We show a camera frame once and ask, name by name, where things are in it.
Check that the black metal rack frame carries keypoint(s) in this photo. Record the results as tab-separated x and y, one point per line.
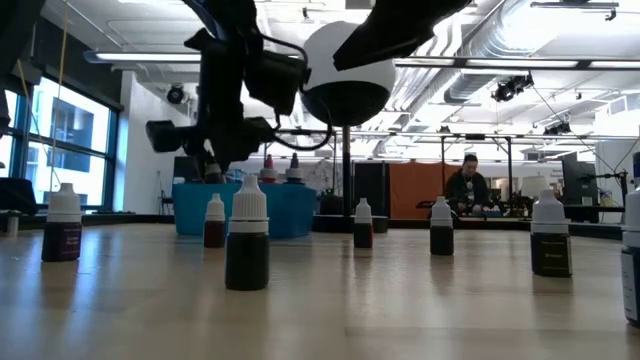
475	136

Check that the black aluminium table frame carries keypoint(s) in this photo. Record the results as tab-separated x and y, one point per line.
595	230

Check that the teal plastic bin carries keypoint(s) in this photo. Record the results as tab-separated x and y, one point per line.
280	210

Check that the white patterned board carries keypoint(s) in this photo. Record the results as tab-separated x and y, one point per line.
322	175

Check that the black ceiling camera cluster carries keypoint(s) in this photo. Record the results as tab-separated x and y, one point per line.
510	87

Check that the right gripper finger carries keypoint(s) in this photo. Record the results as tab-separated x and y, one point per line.
400	30

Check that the black monitor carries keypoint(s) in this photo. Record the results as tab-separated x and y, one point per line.
187	170

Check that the person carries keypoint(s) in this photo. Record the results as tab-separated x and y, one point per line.
467	190

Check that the large window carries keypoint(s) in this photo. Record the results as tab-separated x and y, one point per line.
70	125

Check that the orange partition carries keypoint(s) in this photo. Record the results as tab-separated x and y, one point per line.
412	190

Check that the dark monitor on arm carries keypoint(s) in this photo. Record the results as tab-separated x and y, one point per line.
580	175

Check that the small purple food coloring bottle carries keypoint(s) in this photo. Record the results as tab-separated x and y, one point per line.
62	240

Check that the small black ceiling fixture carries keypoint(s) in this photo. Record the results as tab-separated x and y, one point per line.
557	129

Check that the small red food coloring bottle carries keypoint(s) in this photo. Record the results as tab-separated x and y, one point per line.
215	232

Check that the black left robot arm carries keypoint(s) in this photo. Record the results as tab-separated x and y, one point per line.
235	15

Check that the silver ventilation duct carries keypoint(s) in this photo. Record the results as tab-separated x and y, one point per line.
465	85

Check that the white table lamp shade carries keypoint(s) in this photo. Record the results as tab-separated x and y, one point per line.
530	184

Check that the large bottle purple cap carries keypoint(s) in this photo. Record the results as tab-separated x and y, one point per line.
293	172

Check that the black cabinet panel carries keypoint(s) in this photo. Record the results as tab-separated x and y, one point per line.
371	190

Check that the white globe lamp black base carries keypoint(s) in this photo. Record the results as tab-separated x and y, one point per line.
360	95

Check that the ceiling light strip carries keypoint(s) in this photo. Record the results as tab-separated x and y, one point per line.
150	57
520	63

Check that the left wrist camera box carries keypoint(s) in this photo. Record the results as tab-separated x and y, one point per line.
277	82

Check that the round black ceiling spotlight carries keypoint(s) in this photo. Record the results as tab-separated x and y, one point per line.
176	94

